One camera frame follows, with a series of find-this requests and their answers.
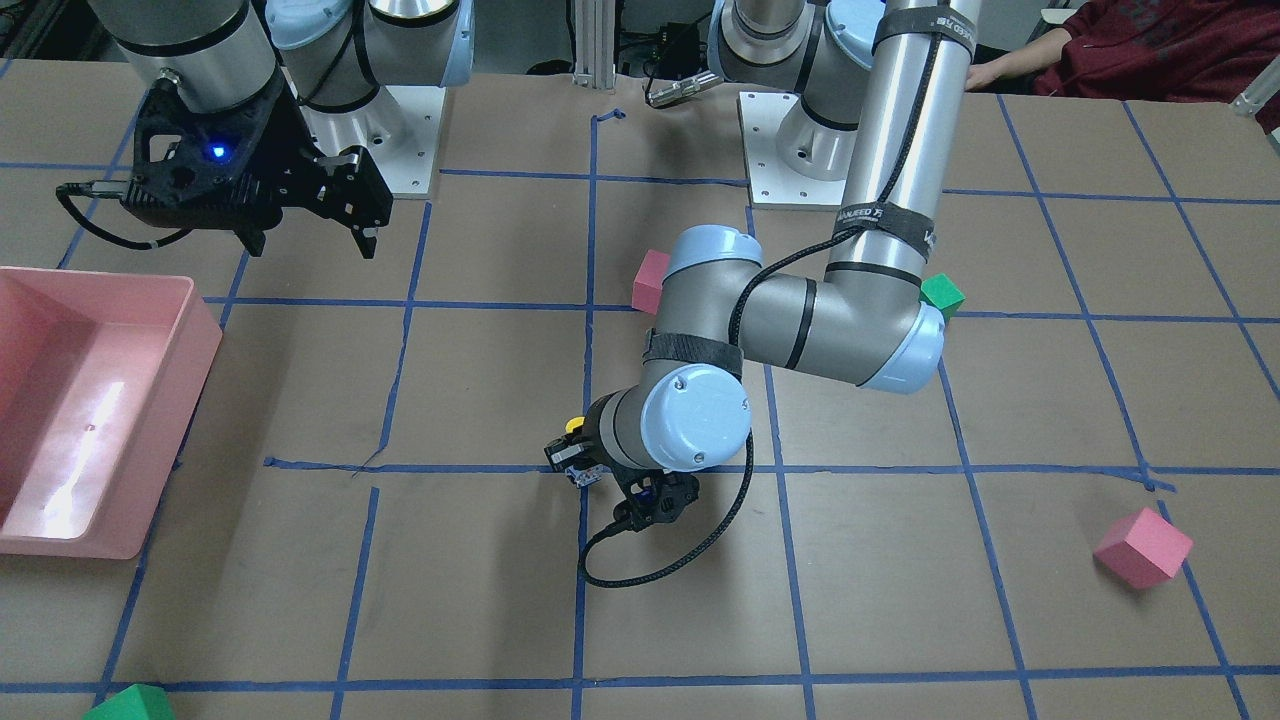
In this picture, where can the pink cube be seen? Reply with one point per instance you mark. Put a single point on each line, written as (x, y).
(647, 286)
(1144, 549)

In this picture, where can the green cube near bin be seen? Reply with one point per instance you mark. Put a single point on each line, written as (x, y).
(136, 702)

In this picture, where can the person in red shirt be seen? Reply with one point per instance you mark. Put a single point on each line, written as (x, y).
(1168, 51)

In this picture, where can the person hand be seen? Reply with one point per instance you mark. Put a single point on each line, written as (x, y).
(987, 76)

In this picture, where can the pink cube far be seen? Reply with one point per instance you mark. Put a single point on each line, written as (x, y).
(1144, 549)

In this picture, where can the green cube far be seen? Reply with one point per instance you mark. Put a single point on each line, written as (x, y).
(941, 292)

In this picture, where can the yellow black button module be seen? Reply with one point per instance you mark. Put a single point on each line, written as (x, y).
(569, 455)

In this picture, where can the aluminium frame post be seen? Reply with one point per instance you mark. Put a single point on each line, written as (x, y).
(594, 37)

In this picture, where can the pink cube centre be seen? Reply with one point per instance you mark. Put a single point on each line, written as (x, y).
(647, 286)

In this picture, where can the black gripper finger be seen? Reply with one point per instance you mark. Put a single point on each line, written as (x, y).
(252, 237)
(366, 238)

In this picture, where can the pink plastic bin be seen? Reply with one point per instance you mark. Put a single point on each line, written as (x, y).
(100, 375)

